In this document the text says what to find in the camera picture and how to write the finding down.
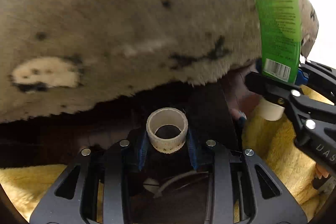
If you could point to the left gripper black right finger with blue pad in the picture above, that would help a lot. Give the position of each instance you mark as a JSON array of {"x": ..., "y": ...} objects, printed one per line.
[{"x": 242, "y": 179}]

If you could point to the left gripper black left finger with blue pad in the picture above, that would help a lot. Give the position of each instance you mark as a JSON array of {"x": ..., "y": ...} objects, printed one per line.
[{"x": 73, "y": 197}]

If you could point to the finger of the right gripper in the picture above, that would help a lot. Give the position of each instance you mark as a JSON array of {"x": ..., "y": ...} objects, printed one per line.
[
  {"x": 320, "y": 78},
  {"x": 311, "y": 119}
]

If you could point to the green tube with barcode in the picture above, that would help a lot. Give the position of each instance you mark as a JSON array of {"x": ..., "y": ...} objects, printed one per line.
[{"x": 280, "y": 26}]

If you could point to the person's right hand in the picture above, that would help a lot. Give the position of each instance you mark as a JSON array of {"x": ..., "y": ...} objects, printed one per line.
[{"x": 320, "y": 171}]

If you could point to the grey patterned fleece blanket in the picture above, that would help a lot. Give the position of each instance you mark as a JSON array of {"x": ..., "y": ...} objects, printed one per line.
[{"x": 67, "y": 55}]

